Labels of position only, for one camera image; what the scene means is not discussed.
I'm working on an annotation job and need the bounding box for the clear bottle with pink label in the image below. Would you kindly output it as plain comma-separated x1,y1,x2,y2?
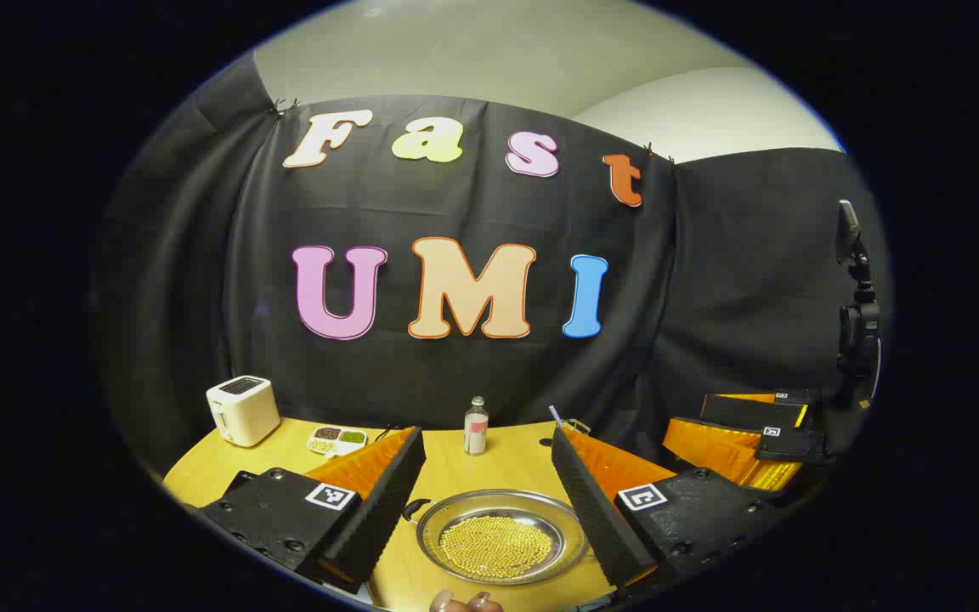
464,396,490,456

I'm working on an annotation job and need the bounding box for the white toaster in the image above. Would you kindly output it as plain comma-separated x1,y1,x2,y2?
206,375,281,448

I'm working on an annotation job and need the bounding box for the pile of soybeans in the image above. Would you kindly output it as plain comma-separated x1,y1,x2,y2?
439,514,555,581

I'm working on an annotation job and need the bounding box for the white divided bean dish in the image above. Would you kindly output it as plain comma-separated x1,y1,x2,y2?
306,425,369,458

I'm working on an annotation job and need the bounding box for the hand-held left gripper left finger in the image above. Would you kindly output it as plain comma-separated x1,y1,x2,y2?
201,425,427,596

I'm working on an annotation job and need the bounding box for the stainless steel pot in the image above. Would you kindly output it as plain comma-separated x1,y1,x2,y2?
402,489,590,587

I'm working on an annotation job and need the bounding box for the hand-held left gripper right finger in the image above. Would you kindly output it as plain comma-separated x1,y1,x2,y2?
551,425,784,592

